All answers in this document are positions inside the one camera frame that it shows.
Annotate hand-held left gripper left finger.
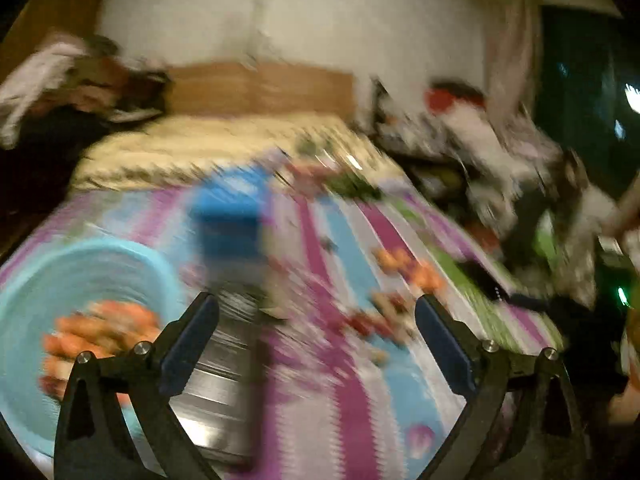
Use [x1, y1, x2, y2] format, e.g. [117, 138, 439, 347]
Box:
[54, 291, 221, 480]

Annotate pile of small jujubes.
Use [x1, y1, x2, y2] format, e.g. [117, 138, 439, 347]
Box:
[40, 301, 163, 406]

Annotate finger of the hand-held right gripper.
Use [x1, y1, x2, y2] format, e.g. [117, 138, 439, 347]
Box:
[462, 257, 526, 306]

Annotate blue cardboard box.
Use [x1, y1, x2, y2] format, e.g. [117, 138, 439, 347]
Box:
[189, 167, 281, 306]

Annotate wooden headboard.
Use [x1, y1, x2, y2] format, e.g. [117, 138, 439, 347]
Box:
[165, 62, 356, 117]

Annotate brown wooden wardrobe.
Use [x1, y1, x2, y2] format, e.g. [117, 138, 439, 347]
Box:
[0, 0, 111, 86]

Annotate pale curtain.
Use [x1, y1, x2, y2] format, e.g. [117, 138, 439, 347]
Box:
[485, 0, 546, 126]

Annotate scattered jujubes and kumquats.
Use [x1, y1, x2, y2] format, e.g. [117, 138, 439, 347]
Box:
[345, 245, 446, 356]

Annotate cluttered bedside belongings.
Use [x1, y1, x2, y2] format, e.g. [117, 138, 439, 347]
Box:
[375, 80, 566, 221]

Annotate pile of clothes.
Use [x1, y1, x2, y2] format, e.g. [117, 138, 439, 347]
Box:
[0, 32, 173, 148]

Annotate dark window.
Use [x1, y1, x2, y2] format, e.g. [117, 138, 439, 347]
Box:
[537, 5, 640, 221]

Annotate light blue plastic basin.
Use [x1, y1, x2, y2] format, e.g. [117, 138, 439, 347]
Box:
[0, 239, 201, 461]

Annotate green leafy sprig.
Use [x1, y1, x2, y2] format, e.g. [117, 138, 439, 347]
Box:
[295, 140, 386, 201]

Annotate striped purple blanket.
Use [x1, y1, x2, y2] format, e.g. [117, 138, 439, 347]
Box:
[0, 160, 566, 480]

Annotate cream quilt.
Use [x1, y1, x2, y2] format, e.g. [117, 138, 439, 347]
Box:
[72, 112, 391, 193]

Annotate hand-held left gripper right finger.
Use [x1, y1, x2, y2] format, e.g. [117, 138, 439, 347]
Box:
[414, 294, 588, 480]

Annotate shiny steel plate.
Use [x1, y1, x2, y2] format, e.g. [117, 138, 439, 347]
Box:
[165, 285, 273, 466]

